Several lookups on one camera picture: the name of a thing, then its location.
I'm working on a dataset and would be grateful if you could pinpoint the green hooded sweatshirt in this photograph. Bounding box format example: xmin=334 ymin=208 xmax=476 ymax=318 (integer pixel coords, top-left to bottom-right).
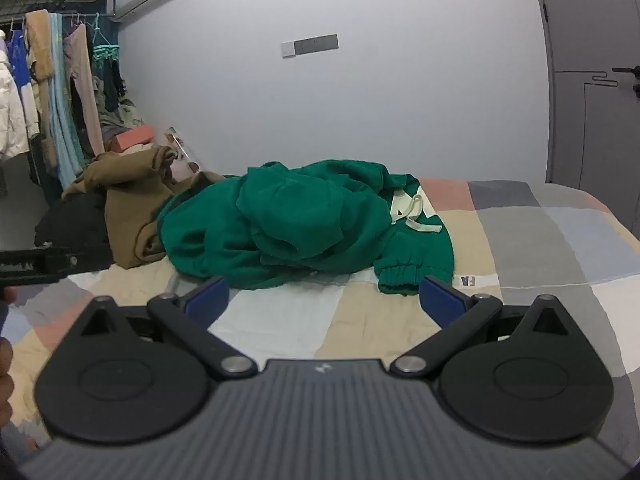
xmin=157 ymin=159 xmax=454 ymax=295

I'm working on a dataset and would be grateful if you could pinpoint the person's left hand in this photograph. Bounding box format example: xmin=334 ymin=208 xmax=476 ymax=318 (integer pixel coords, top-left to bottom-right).
xmin=0 ymin=337 xmax=14 ymax=427

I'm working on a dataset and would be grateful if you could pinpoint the black garment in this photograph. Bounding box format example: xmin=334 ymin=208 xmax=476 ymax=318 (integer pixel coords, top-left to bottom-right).
xmin=34 ymin=191 xmax=108 ymax=249

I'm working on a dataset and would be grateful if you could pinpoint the patchwork bed quilt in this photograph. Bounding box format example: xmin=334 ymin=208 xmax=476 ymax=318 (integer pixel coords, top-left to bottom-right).
xmin=0 ymin=176 xmax=640 ymax=456

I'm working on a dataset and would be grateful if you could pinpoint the light blue hanging garment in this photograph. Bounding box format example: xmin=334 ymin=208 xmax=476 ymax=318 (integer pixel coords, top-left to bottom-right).
xmin=48 ymin=13 xmax=86 ymax=188

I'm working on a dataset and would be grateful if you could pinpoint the brown garment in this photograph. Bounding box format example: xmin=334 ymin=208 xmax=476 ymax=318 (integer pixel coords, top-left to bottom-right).
xmin=62 ymin=146 xmax=224 ymax=269

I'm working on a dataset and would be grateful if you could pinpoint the white hanging jacket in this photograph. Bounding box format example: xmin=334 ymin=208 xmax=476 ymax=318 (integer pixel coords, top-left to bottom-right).
xmin=0 ymin=32 xmax=29 ymax=162

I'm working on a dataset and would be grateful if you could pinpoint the pink box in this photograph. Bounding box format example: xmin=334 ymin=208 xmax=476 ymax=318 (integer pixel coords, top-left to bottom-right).
xmin=108 ymin=125 xmax=154 ymax=153

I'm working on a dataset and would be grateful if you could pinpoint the blue hanging shirt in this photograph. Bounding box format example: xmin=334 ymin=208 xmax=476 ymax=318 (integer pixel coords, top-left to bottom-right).
xmin=8 ymin=29 xmax=30 ymax=89

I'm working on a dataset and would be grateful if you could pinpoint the pink hanging garment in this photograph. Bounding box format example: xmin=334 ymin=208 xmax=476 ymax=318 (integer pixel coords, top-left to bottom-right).
xmin=63 ymin=24 xmax=105 ymax=156

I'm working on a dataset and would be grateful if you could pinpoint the tan hanging garment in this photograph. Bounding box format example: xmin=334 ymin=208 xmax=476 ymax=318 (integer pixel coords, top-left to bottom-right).
xmin=26 ymin=10 xmax=58 ymax=174

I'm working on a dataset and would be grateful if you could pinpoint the grey wardrobe door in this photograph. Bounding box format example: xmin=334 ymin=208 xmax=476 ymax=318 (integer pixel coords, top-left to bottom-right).
xmin=539 ymin=0 xmax=639 ymax=224

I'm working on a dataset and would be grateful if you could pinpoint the black door handle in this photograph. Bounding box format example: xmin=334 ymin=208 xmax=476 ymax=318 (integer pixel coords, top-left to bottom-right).
xmin=612 ymin=65 xmax=640 ymax=80

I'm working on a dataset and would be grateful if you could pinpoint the grey wall switch panel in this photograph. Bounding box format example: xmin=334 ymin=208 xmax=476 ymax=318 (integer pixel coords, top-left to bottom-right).
xmin=281 ymin=34 xmax=340 ymax=58

